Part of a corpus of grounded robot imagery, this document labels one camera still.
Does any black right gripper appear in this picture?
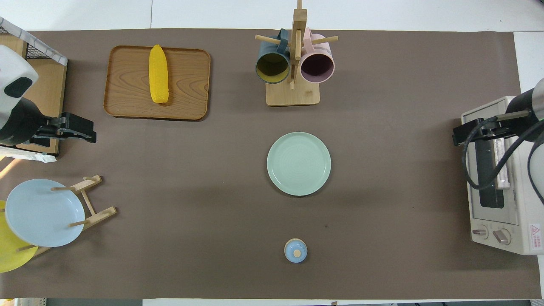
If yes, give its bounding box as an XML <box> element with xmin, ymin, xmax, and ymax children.
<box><xmin>452</xmin><ymin>116</ymin><xmax>513</xmax><ymax>147</ymax></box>

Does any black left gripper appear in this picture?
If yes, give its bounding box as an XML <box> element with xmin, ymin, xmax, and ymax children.
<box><xmin>32</xmin><ymin>112</ymin><xmax>97</xmax><ymax>145</ymax></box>

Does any yellow corn cob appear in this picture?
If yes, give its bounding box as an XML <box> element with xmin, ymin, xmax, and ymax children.
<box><xmin>149</xmin><ymin>44</ymin><xmax>170</xmax><ymax>104</ymax></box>

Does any pale green plate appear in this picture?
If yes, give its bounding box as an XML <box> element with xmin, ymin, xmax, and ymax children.
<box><xmin>267</xmin><ymin>132</ymin><xmax>332</xmax><ymax>197</ymax></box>

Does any beige toaster oven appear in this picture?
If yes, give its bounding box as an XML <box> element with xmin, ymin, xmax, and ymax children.
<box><xmin>461</xmin><ymin>96</ymin><xmax>544</xmax><ymax>255</ymax></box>

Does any wooden plate rack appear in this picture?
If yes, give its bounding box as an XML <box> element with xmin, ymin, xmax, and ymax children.
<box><xmin>17</xmin><ymin>174</ymin><xmax>117</xmax><ymax>258</ymax></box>

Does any light blue plate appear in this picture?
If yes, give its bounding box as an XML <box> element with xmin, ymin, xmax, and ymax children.
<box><xmin>5</xmin><ymin>178</ymin><xmax>85</xmax><ymax>248</ymax></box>

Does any brown wooden tray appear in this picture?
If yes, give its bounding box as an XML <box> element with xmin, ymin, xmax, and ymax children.
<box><xmin>103</xmin><ymin>45</ymin><xmax>211</xmax><ymax>122</ymax></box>

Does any yellow plate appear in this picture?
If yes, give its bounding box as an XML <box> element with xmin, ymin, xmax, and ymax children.
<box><xmin>0</xmin><ymin>200</ymin><xmax>39</xmax><ymax>273</ymax></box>

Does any brown table mat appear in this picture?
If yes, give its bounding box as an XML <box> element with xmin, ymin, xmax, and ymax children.
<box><xmin>0</xmin><ymin>29</ymin><xmax>538</xmax><ymax>300</ymax></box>

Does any pink mug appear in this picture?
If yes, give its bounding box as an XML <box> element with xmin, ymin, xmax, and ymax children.
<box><xmin>300</xmin><ymin>28</ymin><xmax>336</xmax><ymax>84</ymax></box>

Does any wooden mug rack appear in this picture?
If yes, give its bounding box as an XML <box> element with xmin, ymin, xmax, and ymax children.
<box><xmin>255</xmin><ymin>0</ymin><xmax>339</xmax><ymax>107</ymax></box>

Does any dark teal mug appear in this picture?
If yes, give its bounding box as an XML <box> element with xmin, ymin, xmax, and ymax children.
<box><xmin>255</xmin><ymin>29</ymin><xmax>291</xmax><ymax>85</ymax></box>

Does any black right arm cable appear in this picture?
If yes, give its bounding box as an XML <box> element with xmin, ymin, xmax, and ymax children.
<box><xmin>461</xmin><ymin>116</ymin><xmax>544</xmax><ymax>204</ymax></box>

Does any black wire basket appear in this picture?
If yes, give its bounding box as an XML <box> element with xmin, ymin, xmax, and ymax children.
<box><xmin>0</xmin><ymin>17</ymin><xmax>68</xmax><ymax>163</ymax></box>

